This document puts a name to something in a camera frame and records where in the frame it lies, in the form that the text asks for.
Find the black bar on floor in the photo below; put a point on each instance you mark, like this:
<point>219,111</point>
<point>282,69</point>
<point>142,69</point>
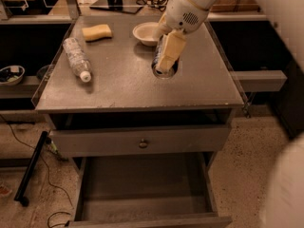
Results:
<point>20,193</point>

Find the cardboard box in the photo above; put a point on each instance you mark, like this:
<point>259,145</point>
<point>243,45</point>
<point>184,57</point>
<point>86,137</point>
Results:
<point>235,6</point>

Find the white paper bowl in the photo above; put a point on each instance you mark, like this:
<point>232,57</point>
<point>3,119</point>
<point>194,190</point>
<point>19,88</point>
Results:
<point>144,33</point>

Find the open middle drawer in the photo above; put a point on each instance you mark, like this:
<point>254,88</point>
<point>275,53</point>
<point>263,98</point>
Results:
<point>146,191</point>

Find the closed top drawer with knob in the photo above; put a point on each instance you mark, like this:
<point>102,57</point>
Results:
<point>139,141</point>

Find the black monitor stand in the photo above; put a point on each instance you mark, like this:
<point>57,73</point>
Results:
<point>123,6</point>

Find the white bowl with items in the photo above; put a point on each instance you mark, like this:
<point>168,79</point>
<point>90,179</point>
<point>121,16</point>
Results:
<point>11,75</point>

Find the yellow sponge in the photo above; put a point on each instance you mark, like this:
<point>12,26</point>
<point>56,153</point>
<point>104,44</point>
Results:
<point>97,32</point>

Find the grey drawer cabinet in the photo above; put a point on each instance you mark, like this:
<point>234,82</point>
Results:
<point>124,93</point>

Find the clear plastic water bottle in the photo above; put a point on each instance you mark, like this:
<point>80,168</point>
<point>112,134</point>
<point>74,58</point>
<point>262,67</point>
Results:
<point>77,59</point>

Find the blue pepsi can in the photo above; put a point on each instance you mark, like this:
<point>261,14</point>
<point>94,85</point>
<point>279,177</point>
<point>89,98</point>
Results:
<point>155,61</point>

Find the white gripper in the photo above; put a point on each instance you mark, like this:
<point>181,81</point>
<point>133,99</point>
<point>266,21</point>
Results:
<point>180,14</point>

